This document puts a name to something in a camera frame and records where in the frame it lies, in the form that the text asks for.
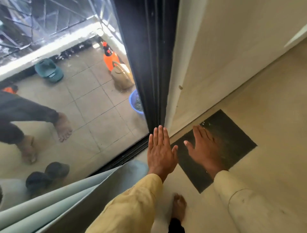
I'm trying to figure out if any person's right hand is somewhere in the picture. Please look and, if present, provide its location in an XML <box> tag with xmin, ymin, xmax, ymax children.
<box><xmin>183</xmin><ymin>124</ymin><xmax>227</xmax><ymax>179</ymax></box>

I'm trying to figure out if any person's left hand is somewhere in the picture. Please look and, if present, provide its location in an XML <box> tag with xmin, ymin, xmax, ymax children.
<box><xmin>147</xmin><ymin>125</ymin><xmax>179</xmax><ymax>179</ymax></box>

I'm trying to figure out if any light grey curtain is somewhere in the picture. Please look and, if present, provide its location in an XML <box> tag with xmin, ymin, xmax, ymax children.
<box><xmin>0</xmin><ymin>159</ymin><xmax>150</xmax><ymax>233</ymax></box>

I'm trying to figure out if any person's left forearm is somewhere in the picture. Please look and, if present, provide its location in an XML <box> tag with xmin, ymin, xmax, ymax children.
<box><xmin>85</xmin><ymin>168</ymin><xmax>166</xmax><ymax>233</ymax></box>

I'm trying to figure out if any person's right forearm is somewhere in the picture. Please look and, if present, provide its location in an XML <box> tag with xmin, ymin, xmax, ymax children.
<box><xmin>206</xmin><ymin>167</ymin><xmax>307</xmax><ymax>233</ymax></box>

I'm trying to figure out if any person's left foot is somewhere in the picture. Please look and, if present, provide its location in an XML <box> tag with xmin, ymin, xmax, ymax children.
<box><xmin>170</xmin><ymin>193</ymin><xmax>187</xmax><ymax>222</ymax></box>

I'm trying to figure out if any person's black trouser leg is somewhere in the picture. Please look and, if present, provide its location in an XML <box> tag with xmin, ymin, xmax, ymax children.
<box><xmin>168</xmin><ymin>218</ymin><xmax>185</xmax><ymax>233</ymax></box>

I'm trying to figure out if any dark grey floor mat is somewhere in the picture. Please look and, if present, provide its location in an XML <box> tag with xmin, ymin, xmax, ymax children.
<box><xmin>170</xmin><ymin>109</ymin><xmax>258</xmax><ymax>194</ymax></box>

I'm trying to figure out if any blue plastic bucket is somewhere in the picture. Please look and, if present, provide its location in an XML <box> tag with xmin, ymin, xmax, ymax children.
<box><xmin>129</xmin><ymin>89</ymin><xmax>146</xmax><ymax>118</ymax></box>

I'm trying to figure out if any white plastic jug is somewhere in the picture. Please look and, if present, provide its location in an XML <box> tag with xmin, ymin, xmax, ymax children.
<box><xmin>111</xmin><ymin>61</ymin><xmax>135</xmax><ymax>91</ymax></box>

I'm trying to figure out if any dark slipper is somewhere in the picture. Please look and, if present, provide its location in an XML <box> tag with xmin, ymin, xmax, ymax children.
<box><xmin>26</xmin><ymin>171</ymin><xmax>54</xmax><ymax>196</ymax></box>
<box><xmin>44</xmin><ymin>162</ymin><xmax>70</xmax><ymax>179</ymax></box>

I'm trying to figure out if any orange spray bottle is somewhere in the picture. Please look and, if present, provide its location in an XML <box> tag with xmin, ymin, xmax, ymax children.
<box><xmin>102</xmin><ymin>41</ymin><xmax>120</xmax><ymax>72</ymax></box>

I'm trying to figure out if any orange object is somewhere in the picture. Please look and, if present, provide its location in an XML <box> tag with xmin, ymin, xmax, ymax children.
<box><xmin>2</xmin><ymin>84</ymin><xmax>19</xmax><ymax>94</ymax></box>

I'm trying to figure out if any black metal balcony railing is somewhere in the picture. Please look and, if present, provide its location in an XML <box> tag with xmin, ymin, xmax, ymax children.
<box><xmin>0</xmin><ymin>0</ymin><xmax>120</xmax><ymax>62</ymax></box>

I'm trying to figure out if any black ribbed door frame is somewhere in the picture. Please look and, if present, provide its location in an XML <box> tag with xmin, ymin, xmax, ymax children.
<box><xmin>90</xmin><ymin>0</ymin><xmax>180</xmax><ymax>177</ymax></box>

